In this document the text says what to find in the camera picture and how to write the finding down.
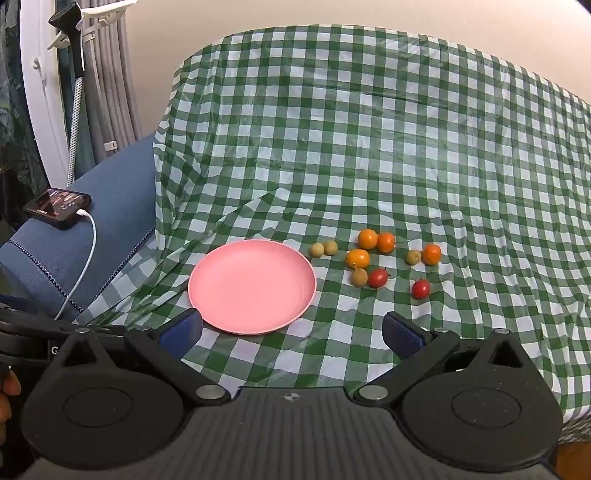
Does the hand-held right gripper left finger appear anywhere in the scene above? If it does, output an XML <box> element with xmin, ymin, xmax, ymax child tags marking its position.
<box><xmin>55</xmin><ymin>308</ymin><xmax>232</xmax><ymax>408</ymax></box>

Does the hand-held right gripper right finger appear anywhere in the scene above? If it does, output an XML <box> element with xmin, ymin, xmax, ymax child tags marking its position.
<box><xmin>355</xmin><ymin>311</ymin><xmax>539</xmax><ymax>404</ymax></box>

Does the pink plate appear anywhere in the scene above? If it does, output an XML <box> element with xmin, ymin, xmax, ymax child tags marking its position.
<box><xmin>188</xmin><ymin>239</ymin><xmax>317</xmax><ymax>336</ymax></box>

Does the person's left hand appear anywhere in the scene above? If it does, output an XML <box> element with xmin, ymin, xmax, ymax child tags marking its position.
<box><xmin>0</xmin><ymin>364</ymin><xmax>22</xmax><ymax>439</ymax></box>

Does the black smartphone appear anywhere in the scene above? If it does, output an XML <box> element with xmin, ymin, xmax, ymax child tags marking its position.
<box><xmin>23</xmin><ymin>188</ymin><xmax>92</xmax><ymax>230</ymax></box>

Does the blue sofa armrest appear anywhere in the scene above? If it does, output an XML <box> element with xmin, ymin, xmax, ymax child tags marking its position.
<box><xmin>0</xmin><ymin>131</ymin><xmax>160</xmax><ymax>324</ymax></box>

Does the green checked tablecloth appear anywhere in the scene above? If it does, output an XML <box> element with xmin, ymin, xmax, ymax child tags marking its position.
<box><xmin>76</xmin><ymin>21</ymin><xmax>591</xmax><ymax>444</ymax></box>

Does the dark patterned curtain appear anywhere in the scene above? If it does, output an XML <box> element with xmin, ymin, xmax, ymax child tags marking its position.
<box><xmin>0</xmin><ymin>0</ymin><xmax>47</xmax><ymax>185</ymax></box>

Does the grey curtain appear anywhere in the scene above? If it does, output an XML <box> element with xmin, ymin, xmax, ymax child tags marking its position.
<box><xmin>76</xmin><ymin>0</ymin><xmax>142</xmax><ymax>162</ymax></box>

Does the white plastic hanger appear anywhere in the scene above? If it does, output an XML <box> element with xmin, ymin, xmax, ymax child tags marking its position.
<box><xmin>46</xmin><ymin>0</ymin><xmax>139</xmax><ymax>49</ymax></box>

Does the white charging cable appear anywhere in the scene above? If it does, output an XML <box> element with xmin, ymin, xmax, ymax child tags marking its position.
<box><xmin>54</xmin><ymin>210</ymin><xmax>98</xmax><ymax>320</ymax></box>

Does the black and white braided cable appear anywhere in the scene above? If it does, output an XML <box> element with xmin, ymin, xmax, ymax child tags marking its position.
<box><xmin>66</xmin><ymin>76</ymin><xmax>84</xmax><ymax>188</ymax></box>

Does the white round frame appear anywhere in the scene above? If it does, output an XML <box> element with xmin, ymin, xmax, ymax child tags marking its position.
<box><xmin>20</xmin><ymin>0</ymin><xmax>75</xmax><ymax>186</ymax></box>

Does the black clip mount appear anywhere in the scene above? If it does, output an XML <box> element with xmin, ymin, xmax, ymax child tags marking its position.
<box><xmin>48</xmin><ymin>2</ymin><xmax>86</xmax><ymax>77</ymax></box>

